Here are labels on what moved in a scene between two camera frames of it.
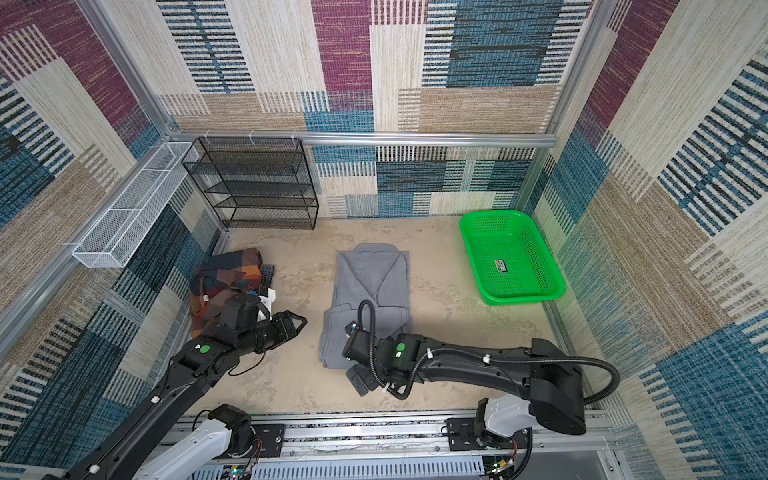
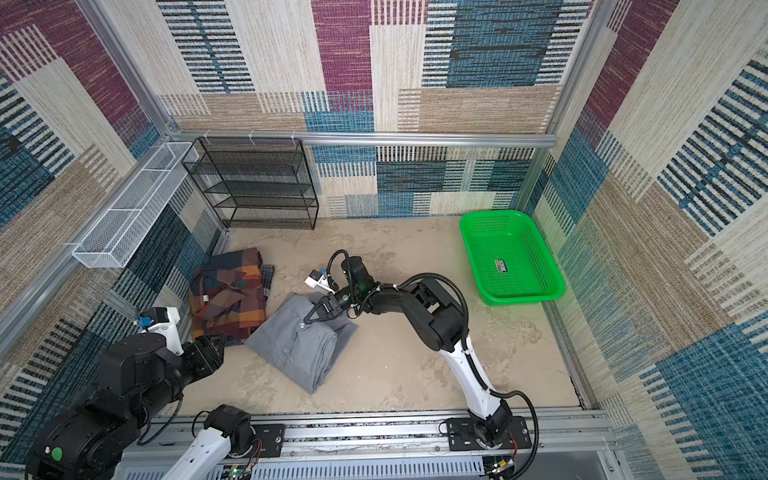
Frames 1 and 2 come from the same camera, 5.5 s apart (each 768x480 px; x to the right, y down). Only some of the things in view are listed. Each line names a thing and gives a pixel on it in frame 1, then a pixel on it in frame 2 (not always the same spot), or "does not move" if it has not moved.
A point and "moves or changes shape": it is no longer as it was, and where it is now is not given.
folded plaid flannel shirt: x=226 y=274 does not move
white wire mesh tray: x=115 y=237 does not move
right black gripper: x=370 y=382 to x=328 y=307
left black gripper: x=285 y=326 to x=206 y=352
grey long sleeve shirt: x=373 y=272 moves or changes shape
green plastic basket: x=509 y=259 does not move
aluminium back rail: x=442 y=139 does not move
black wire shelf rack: x=255 y=182 does not move
